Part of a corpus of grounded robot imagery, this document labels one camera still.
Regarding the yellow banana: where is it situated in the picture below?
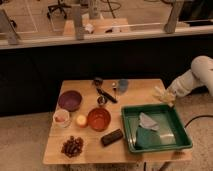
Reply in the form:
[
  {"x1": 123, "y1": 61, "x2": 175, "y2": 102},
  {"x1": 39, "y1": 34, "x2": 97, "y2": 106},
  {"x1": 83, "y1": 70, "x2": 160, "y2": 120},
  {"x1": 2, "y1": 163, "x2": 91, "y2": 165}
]
[{"x1": 154, "y1": 86, "x2": 166, "y2": 103}]

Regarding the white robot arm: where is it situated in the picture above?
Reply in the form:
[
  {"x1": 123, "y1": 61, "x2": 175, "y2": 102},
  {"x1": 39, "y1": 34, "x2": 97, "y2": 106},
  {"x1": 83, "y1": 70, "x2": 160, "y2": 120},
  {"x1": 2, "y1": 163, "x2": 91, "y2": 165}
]
[{"x1": 165, "y1": 56, "x2": 213, "y2": 107}]

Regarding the green plastic tray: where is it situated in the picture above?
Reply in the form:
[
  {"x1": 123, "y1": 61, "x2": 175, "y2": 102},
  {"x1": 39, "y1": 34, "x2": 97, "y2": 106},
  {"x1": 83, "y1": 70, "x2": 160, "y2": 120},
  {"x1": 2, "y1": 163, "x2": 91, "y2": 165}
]
[{"x1": 121, "y1": 104, "x2": 192, "y2": 153}]

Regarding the blue cup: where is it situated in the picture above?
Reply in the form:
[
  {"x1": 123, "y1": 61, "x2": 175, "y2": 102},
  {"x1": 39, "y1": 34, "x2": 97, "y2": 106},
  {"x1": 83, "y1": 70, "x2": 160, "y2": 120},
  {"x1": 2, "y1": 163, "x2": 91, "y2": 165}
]
[{"x1": 118, "y1": 79, "x2": 129, "y2": 93}]

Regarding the green sponge block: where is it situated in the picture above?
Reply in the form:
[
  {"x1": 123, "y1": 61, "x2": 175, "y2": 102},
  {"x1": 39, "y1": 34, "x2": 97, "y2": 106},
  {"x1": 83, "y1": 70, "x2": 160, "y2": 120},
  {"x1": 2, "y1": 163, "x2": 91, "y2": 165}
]
[{"x1": 135, "y1": 127, "x2": 161, "y2": 149}]

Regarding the metal spoon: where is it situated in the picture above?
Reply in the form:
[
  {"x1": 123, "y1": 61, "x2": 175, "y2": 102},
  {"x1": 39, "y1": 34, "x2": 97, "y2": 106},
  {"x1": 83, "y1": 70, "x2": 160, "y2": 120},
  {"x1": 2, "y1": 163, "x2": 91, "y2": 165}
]
[{"x1": 112, "y1": 82, "x2": 117, "y2": 99}]

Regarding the small metal cup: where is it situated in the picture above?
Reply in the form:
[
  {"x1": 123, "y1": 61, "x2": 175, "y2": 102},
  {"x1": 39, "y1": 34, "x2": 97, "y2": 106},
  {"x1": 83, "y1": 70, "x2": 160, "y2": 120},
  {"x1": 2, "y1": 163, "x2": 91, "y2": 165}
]
[{"x1": 97, "y1": 96, "x2": 107, "y2": 106}]

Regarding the small dark round object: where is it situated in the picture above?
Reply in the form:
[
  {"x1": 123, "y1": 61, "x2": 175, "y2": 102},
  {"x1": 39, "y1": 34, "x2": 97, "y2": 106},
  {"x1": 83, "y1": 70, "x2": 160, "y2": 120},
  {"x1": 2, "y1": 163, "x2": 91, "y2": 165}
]
[{"x1": 93, "y1": 77, "x2": 103, "y2": 86}]

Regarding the orange red bowl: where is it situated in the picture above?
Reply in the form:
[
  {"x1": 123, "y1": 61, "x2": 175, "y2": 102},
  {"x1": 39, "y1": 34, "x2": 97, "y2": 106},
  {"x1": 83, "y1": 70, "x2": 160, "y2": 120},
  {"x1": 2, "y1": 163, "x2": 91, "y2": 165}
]
[{"x1": 87, "y1": 108, "x2": 111, "y2": 132}]

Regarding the dark brown rectangular block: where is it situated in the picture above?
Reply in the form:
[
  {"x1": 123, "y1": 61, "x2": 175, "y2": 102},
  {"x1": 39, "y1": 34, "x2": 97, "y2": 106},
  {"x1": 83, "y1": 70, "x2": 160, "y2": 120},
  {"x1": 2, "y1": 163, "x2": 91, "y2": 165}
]
[{"x1": 101, "y1": 129, "x2": 123, "y2": 146}]

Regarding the wooden background table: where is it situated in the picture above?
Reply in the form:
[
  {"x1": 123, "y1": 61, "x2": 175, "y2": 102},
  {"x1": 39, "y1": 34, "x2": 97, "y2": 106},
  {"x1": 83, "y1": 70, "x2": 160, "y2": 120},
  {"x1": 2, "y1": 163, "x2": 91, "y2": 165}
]
[{"x1": 63, "y1": 18, "x2": 131, "y2": 36}]

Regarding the yellow round fruit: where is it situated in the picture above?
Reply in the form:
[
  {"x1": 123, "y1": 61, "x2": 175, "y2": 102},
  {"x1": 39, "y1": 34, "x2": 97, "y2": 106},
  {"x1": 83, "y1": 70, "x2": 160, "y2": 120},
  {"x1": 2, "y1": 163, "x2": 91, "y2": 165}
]
[{"x1": 76, "y1": 115, "x2": 87, "y2": 128}]

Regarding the purple bowl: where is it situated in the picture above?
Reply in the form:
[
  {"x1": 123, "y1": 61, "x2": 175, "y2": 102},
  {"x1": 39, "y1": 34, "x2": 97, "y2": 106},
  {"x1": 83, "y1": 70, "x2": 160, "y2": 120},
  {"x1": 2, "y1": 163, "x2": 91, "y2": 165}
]
[{"x1": 58, "y1": 90, "x2": 82, "y2": 112}]

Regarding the white crumpled paper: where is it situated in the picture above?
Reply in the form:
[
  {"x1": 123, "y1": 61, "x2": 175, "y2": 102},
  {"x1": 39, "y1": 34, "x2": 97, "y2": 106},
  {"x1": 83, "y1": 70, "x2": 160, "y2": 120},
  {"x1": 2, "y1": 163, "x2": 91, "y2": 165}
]
[{"x1": 85, "y1": 23, "x2": 94, "y2": 34}]

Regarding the white cup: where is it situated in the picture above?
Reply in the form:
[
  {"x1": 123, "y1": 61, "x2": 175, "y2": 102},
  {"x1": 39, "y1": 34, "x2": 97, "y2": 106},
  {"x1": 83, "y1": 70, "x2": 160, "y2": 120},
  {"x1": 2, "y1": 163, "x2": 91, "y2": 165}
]
[{"x1": 53, "y1": 109, "x2": 70, "y2": 128}]

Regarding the bunch of brown grapes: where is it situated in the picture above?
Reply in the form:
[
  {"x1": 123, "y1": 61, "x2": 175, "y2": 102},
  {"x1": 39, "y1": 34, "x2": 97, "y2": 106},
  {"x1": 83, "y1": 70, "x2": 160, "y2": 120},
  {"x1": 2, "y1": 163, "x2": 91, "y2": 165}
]
[{"x1": 61, "y1": 136, "x2": 84, "y2": 158}]

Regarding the black office chair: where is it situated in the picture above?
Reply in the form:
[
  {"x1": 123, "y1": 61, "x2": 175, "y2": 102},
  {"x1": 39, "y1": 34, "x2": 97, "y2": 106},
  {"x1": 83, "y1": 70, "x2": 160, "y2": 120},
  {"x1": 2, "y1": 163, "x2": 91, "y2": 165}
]
[{"x1": 47, "y1": 0, "x2": 70, "y2": 19}]

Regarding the black cable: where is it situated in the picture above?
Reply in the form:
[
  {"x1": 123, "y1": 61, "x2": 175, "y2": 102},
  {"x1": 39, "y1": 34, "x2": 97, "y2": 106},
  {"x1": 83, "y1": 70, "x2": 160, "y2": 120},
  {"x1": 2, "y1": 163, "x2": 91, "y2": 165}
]
[{"x1": 184, "y1": 114, "x2": 213, "y2": 129}]

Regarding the black handled utensil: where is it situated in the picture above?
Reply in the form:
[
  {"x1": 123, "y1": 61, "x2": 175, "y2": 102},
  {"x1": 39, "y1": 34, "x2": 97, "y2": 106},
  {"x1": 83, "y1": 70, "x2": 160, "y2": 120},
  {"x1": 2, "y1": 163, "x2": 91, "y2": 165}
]
[{"x1": 96, "y1": 88, "x2": 118, "y2": 103}]

